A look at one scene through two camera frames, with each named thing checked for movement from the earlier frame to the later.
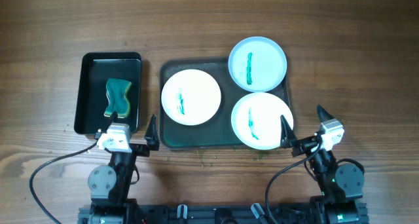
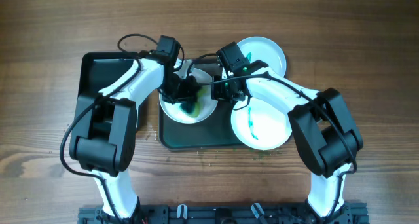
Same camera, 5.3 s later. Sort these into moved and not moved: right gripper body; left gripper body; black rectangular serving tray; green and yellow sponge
Moved: right gripper body; left gripper body; green and yellow sponge
Not moved: black rectangular serving tray
